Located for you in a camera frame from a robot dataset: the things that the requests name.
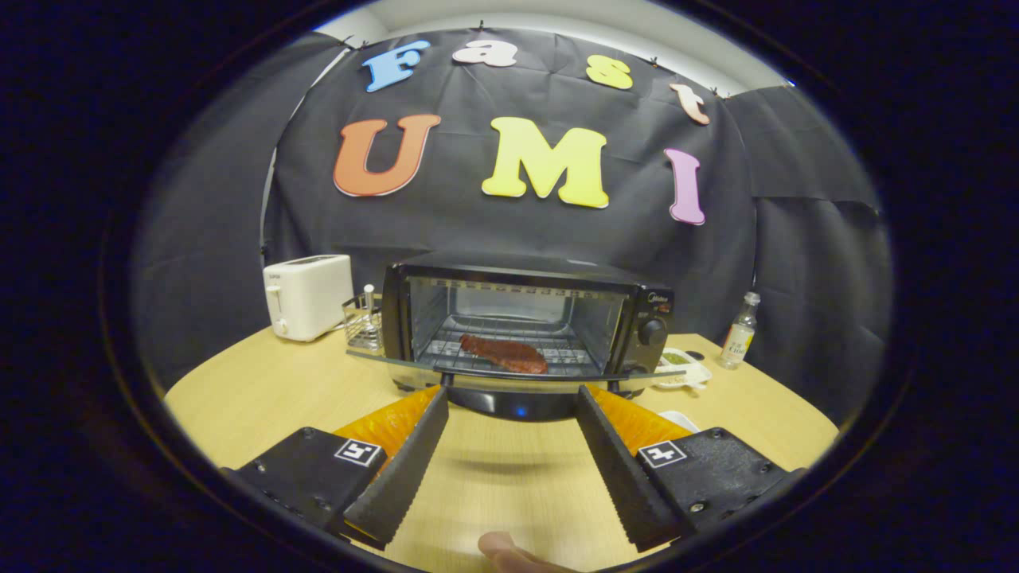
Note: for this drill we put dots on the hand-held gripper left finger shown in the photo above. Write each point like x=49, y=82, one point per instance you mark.
x=402, y=477

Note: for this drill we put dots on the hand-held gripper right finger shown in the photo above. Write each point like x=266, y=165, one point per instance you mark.
x=625, y=477

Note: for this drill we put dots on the black toaster oven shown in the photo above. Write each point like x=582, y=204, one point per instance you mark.
x=649, y=310

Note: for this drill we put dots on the white bread toaster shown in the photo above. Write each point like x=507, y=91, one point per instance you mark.
x=306, y=298

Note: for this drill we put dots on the white plastic tray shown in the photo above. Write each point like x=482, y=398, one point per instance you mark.
x=681, y=419

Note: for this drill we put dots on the white divided snack plate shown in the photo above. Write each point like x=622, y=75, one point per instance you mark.
x=685, y=372

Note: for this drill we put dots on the clear glass bottle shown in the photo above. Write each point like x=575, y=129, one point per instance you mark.
x=739, y=338

